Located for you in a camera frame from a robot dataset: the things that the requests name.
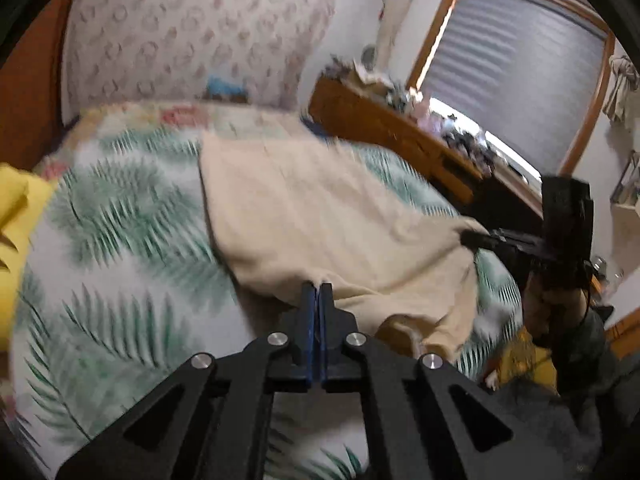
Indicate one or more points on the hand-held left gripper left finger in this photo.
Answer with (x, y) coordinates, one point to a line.
(311, 330)

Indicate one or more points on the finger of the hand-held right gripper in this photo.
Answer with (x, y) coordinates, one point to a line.
(505, 245)

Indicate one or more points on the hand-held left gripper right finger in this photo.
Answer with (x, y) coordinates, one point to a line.
(324, 330)

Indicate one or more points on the beige sweatshirt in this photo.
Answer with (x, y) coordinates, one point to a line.
(320, 220)

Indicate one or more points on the person's right hand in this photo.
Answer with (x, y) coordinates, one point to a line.
(545, 310)

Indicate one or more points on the black devices on cabinet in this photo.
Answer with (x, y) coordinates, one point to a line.
(467, 147)

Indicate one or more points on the yellow patterned cloth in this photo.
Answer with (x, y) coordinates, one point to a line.
(525, 360)

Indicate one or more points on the hanging beige garment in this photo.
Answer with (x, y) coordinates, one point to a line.
(622, 85)

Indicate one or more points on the pink thermos jug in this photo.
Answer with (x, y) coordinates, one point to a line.
(426, 114)

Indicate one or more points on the wooden cabinet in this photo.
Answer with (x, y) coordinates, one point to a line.
(380, 130)

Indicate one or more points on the grey window blind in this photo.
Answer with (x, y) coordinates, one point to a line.
(520, 60)

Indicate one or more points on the leaf print blanket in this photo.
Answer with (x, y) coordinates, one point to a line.
(125, 270)

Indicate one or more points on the open cardboard box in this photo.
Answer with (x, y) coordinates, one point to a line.
(370, 77)

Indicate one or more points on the small desk fan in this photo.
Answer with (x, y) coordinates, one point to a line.
(370, 56)

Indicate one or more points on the cardboard box with blue bag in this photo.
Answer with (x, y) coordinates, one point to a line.
(225, 91)

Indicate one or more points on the floral bed blanket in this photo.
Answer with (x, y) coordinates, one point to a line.
(170, 117)

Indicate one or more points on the beige wrapped pipe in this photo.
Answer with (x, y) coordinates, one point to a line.
(400, 5)

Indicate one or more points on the yellow plush toy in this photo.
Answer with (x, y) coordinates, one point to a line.
(20, 240)

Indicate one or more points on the circle pattern curtain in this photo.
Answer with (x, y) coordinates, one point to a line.
(200, 25)

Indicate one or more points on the wooden slatted door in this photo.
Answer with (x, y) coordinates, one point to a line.
(35, 75)

